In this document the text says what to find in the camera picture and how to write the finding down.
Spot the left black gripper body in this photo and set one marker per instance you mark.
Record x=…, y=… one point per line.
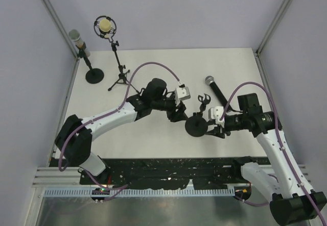
x=182, y=107

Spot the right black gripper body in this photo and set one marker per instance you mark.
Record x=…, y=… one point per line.
x=226, y=129

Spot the black round-base mic stand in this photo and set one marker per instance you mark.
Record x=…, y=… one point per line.
x=196, y=125

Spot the black silver handheld microphone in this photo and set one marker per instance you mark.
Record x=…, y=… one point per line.
x=210, y=81

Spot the black tripod stand with shockmount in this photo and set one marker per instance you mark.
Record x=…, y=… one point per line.
x=122, y=76

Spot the cream condenser microphone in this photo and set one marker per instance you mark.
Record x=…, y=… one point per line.
x=105, y=27

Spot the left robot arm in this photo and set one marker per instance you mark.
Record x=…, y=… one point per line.
x=77, y=134

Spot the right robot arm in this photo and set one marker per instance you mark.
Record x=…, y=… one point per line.
x=290, y=196

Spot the rear black round-base stand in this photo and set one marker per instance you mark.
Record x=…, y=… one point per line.
x=94, y=75

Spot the grey microphone on stand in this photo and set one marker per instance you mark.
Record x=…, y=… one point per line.
x=74, y=35

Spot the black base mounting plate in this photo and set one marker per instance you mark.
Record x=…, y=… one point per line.
x=170, y=174

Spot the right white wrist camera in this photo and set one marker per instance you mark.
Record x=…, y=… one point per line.
x=215, y=115

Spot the white slotted cable duct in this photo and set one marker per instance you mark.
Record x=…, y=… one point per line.
x=95, y=192

